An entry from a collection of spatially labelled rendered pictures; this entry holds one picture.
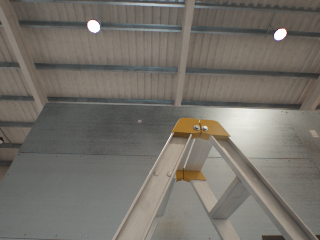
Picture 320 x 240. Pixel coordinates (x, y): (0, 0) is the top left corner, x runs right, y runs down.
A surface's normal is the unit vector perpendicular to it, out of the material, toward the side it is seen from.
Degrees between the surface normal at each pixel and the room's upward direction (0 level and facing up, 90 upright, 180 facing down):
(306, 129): 90
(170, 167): 88
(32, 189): 90
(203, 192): 92
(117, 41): 177
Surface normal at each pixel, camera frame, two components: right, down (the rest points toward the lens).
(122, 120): 0.04, -0.70
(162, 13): 0.00, 0.75
